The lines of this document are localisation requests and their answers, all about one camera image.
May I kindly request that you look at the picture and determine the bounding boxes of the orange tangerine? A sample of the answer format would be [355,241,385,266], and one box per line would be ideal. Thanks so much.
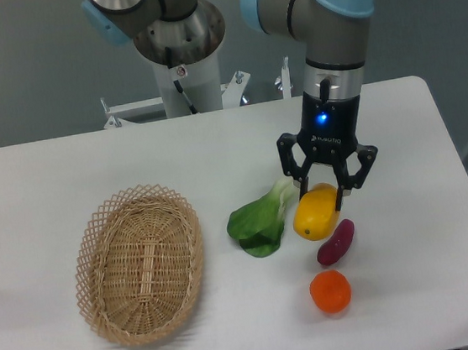
[309,269,352,314]

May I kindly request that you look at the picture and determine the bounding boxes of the oval woven wicker basket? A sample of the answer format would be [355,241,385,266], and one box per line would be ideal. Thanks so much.
[76,185,204,347]

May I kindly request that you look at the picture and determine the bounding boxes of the purple sweet potato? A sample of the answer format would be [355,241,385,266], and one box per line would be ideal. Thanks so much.
[317,218,355,266]

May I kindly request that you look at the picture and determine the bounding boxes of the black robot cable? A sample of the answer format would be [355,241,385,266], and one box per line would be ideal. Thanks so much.
[163,43,200,118]

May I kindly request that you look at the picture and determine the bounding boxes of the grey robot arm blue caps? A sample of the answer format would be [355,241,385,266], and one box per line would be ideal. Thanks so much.
[81,0,377,199]

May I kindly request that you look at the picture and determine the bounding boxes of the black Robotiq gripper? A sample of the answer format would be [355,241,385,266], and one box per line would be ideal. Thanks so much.
[276,93,378,212]

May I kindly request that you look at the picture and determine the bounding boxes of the green bok choy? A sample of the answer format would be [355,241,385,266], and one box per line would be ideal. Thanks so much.
[226,177,297,259]

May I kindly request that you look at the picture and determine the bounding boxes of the yellow mango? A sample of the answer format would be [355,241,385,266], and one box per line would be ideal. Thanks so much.
[293,183,339,241]

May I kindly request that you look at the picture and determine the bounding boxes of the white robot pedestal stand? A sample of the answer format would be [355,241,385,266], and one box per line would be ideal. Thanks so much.
[100,59,252,129]

